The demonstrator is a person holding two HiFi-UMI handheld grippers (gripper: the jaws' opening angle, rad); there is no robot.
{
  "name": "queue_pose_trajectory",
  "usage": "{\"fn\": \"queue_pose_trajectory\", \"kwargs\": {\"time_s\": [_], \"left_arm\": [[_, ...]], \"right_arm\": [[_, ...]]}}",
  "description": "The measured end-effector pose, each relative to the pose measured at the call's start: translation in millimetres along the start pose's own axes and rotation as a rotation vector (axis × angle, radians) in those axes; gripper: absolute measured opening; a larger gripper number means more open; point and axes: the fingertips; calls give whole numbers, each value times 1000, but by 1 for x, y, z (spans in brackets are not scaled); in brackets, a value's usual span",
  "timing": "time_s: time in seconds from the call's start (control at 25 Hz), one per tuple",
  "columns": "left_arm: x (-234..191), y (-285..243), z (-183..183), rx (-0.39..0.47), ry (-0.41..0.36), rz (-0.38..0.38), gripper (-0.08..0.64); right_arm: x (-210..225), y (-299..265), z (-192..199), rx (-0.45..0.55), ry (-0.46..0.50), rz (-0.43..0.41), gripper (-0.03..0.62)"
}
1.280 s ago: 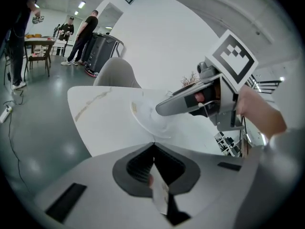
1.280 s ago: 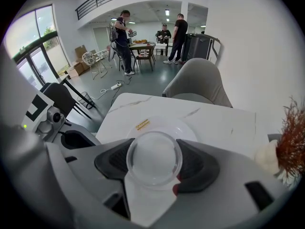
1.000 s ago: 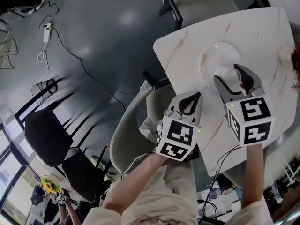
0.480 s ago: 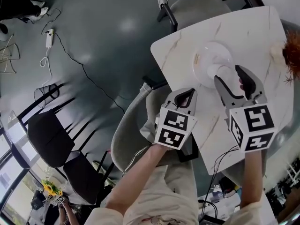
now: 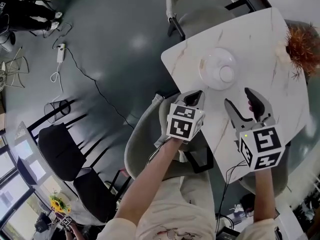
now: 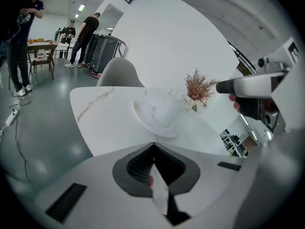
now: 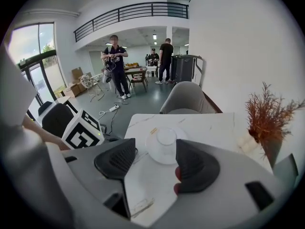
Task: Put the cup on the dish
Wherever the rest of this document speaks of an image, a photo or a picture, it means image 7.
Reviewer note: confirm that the white side table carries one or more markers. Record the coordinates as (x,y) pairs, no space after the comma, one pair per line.
(63,99)

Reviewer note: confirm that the black framed glass door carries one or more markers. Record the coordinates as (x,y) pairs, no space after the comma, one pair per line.
(31,44)

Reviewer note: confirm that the black metal railing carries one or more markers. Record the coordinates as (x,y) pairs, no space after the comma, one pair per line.
(152,8)

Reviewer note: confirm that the white marble table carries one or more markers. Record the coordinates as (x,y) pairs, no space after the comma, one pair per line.
(202,125)

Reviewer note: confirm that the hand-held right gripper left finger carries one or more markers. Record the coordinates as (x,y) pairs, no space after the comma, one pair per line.
(95,173)

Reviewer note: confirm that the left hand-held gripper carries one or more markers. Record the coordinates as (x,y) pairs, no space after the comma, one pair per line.
(81,132)

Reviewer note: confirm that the dark wooden table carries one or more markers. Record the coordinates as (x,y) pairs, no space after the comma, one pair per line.
(135,70)

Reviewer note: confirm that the open cardboard box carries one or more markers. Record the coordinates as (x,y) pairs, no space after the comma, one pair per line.
(76,73)

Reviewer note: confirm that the grey round device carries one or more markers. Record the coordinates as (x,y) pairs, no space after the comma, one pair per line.
(106,76)

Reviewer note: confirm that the person's white shirt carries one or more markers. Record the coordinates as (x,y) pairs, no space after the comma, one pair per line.
(14,92)

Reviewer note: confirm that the white ceramic plate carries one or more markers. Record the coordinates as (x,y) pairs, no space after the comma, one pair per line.
(157,154)

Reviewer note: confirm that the black chair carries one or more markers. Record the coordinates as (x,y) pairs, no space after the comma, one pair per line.
(57,119)
(44,106)

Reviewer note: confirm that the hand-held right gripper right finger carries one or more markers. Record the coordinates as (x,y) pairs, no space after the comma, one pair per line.
(226,187)

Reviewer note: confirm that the grey upholstered chair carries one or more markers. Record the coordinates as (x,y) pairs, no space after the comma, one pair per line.
(188,96)

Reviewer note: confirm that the grey wheeled machine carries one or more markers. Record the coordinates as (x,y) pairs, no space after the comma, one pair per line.
(183,68)

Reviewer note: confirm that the white power strip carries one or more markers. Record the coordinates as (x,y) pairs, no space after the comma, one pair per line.
(114,108)

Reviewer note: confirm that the reddish potted plant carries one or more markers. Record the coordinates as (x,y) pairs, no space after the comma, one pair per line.
(267,118)

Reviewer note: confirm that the person's left forearm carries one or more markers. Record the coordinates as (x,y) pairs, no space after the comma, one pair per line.
(43,133)

